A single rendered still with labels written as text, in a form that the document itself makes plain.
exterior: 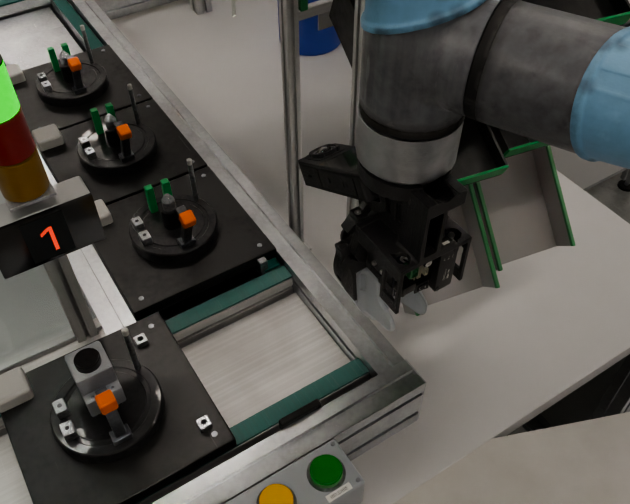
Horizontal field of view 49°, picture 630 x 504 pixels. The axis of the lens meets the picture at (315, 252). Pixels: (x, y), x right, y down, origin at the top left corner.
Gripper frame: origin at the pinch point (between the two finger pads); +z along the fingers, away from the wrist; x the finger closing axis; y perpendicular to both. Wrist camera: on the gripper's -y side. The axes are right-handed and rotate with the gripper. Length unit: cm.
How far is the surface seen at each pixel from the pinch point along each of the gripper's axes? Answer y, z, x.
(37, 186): -29.1, -4.4, -23.1
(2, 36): -132, 32, -11
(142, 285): -37.3, 26.1, -13.9
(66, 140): -78, 26, -12
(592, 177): -67, 102, 148
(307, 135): -67, 37, 34
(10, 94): -29.9, -15.1, -22.2
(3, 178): -29.7, -6.4, -25.8
